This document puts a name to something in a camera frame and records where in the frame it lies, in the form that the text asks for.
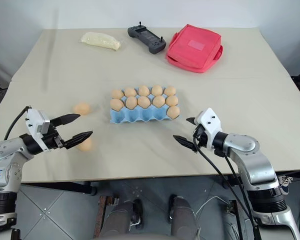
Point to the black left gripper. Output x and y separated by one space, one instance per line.
52 140

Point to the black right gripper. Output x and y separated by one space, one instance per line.
202 140

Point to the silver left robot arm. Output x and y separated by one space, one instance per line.
5 148

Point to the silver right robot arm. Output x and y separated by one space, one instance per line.
242 145

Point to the blue egg tray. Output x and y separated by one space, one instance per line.
130 116

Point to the brown egg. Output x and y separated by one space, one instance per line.
158 101
144 102
117 104
173 112
130 92
81 109
86 146
144 90
171 100
117 94
131 102
157 90
170 91

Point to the red fabric bag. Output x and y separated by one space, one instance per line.
192 47

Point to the dark grey rounded block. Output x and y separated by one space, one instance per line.
183 220
122 220

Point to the white rice bag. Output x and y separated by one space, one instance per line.
100 41

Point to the dark grey remote controller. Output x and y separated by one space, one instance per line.
146 37

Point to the white sneaker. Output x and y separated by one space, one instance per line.
285 185

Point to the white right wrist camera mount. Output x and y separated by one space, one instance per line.
210 122

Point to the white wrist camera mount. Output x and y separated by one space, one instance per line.
210 122
35 117

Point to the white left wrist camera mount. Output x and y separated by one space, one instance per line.
35 117

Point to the black table frame bar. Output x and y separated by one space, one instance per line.
60 187

